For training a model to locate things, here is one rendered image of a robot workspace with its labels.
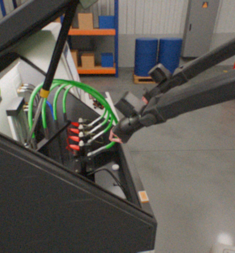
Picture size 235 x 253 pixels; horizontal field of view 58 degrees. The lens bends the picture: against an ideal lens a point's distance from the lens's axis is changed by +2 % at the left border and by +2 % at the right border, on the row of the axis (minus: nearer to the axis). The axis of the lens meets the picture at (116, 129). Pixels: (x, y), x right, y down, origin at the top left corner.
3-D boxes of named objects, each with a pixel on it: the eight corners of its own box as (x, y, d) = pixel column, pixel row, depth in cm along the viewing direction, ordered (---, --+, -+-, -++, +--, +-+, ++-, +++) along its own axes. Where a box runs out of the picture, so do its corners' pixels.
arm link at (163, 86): (176, 86, 95) (174, 83, 100) (166, 75, 93) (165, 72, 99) (164, 96, 98) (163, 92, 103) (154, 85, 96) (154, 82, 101)
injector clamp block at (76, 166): (96, 193, 106) (94, 170, 98) (75, 196, 104) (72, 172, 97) (91, 154, 135) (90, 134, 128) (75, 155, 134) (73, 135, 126)
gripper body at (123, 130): (110, 132, 73) (122, 123, 67) (124, 115, 79) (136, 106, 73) (123, 145, 74) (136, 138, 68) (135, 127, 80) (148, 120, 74)
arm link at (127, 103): (157, 123, 59) (167, 103, 64) (127, 95, 57) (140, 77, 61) (133, 135, 69) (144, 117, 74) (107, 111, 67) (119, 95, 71)
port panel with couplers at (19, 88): (33, 138, 110) (20, 79, 95) (26, 139, 110) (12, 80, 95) (37, 126, 121) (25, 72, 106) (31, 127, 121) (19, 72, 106)
